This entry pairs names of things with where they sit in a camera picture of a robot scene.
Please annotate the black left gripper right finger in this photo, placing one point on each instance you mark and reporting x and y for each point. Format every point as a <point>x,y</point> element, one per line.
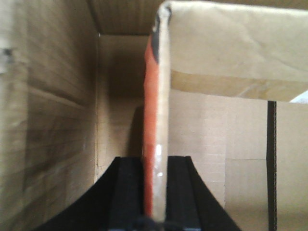
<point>190,204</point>

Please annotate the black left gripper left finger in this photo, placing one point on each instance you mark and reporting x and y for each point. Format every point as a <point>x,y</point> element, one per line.
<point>113,203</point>

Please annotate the brown cardboard box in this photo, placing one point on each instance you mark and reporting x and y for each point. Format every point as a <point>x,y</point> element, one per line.
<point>227,141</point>
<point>85,81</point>

